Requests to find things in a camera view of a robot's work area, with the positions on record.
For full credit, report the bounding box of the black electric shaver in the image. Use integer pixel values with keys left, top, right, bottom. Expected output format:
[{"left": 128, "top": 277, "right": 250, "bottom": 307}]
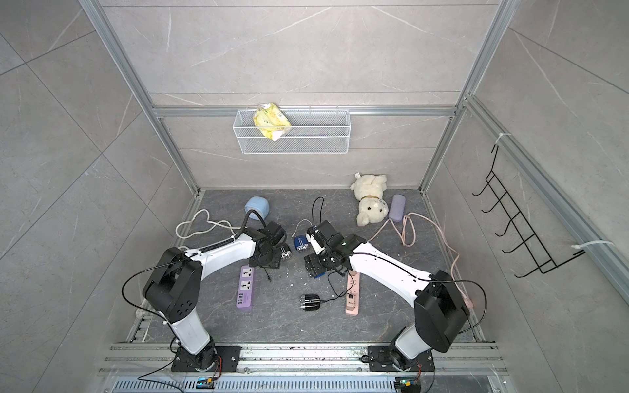
[{"left": 280, "top": 247, "right": 292, "bottom": 260}]

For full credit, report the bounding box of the black shaver power plug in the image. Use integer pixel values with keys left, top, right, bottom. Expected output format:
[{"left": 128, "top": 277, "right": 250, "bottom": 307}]
[{"left": 300, "top": 294, "right": 322, "bottom": 312}]

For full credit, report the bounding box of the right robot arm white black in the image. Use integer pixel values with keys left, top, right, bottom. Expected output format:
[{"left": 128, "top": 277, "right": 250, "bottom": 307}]
[{"left": 304, "top": 221, "right": 470, "bottom": 372}]

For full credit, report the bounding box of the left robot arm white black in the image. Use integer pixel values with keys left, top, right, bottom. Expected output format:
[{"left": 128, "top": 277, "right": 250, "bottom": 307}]
[{"left": 143, "top": 211, "right": 287, "bottom": 372}]

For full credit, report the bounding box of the light blue alarm clock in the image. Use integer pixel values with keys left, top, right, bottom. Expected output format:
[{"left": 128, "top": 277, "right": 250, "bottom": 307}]
[{"left": 244, "top": 196, "right": 270, "bottom": 219}]

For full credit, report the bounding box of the pink power strip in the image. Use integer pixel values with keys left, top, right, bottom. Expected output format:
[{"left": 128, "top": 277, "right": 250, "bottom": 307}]
[{"left": 345, "top": 270, "right": 360, "bottom": 316}]

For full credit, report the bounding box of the purple power strip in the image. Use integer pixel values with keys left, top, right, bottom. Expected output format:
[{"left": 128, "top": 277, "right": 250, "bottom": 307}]
[{"left": 236, "top": 265, "right": 255, "bottom": 310}]

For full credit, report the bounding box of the cream teddy bear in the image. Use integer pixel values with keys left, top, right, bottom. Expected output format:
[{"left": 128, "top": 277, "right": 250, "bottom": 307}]
[{"left": 350, "top": 173, "right": 389, "bottom": 227}]

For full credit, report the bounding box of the lavender oval case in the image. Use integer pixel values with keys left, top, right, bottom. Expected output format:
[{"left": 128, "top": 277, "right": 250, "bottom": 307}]
[{"left": 388, "top": 194, "right": 406, "bottom": 223}]

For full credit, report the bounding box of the yellow wet wipes pack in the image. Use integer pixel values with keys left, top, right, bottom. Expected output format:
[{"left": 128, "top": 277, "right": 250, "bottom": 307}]
[{"left": 253, "top": 103, "right": 292, "bottom": 142}]

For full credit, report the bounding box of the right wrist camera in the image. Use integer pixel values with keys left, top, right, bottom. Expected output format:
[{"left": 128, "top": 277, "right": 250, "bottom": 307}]
[{"left": 306, "top": 227, "right": 324, "bottom": 255}]

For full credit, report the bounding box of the white power cable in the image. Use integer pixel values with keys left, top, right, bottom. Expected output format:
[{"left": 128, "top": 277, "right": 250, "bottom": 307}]
[{"left": 135, "top": 209, "right": 242, "bottom": 319}]

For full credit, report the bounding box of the white wire mesh basket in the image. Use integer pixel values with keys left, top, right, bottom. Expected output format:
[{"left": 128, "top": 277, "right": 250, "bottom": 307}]
[{"left": 233, "top": 110, "right": 352, "bottom": 155}]

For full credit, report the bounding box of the pink power cable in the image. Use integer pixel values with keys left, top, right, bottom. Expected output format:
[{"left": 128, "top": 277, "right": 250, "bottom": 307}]
[{"left": 365, "top": 212, "right": 475, "bottom": 310}]

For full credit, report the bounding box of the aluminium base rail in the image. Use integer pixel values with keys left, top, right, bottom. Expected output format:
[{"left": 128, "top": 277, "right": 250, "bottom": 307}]
[{"left": 93, "top": 342, "right": 515, "bottom": 392}]

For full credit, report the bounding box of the black wall hook rack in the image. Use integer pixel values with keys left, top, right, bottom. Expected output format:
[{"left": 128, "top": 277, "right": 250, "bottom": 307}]
[{"left": 472, "top": 145, "right": 586, "bottom": 278}]

